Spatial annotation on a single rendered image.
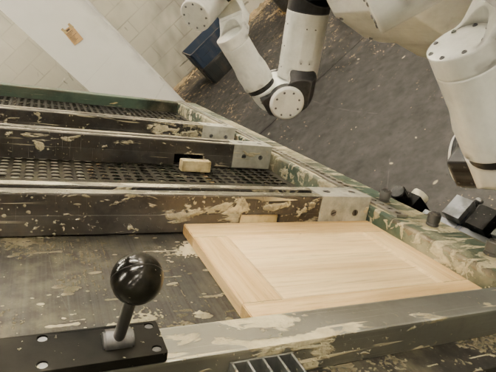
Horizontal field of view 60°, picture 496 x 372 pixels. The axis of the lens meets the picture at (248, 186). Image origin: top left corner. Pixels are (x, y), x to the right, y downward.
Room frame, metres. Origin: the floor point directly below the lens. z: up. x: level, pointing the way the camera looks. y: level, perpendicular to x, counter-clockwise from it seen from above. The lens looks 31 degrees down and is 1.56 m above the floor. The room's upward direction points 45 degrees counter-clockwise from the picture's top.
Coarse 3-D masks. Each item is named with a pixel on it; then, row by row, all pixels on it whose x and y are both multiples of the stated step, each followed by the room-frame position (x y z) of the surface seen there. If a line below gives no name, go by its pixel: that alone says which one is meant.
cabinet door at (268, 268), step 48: (192, 240) 0.61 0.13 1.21; (240, 240) 0.60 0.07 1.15; (288, 240) 0.59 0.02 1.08; (336, 240) 0.59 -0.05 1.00; (384, 240) 0.58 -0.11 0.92; (240, 288) 0.44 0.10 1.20; (288, 288) 0.44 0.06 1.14; (336, 288) 0.43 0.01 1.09; (384, 288) 0.42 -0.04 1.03; (432, 288) 0.41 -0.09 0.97; (480, 288) 0.40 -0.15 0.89
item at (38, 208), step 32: (0, 192) 0.65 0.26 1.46; (32, 192) 0.66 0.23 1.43; (64, 192) 0.66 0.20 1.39; (96, 192) 0.66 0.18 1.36; (128, 192) 0.67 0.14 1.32; (160, 192) 0.67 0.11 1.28; (192, 192) 0.68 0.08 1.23; (224, 192) 0.68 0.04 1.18; (256, 192) 0.69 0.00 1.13; (288, 192) 0.71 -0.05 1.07; (320, 192) 0.70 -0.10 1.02; (352, 192) 0.71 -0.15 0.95; (0, 224) 0.65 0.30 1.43; (32, 224) 0.65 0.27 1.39; (64, 224) 0.65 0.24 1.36; (96, 224) 0.66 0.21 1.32; (128, 224) 0.66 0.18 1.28; (160, 224) 0.66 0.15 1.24
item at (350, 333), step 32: (224, 320) 0.35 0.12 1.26; (256, 320) 0.34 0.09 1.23; (288, 320) 0.34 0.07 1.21; (320, 320) 0.33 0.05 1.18; (352, 320) 0.33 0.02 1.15; (384, 320) 0.32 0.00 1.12; (416, 320) 0.31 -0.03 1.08; (448, 320) 0.31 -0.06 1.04; (480, 320) 0.32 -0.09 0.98; (192, 352) 0.31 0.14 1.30; (224, 352) 0.30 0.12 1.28; (256, 352) 0.30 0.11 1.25; (320, 352) 0.30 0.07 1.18; (352, 352) 0.30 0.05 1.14; (384, 352) 0.31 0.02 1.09
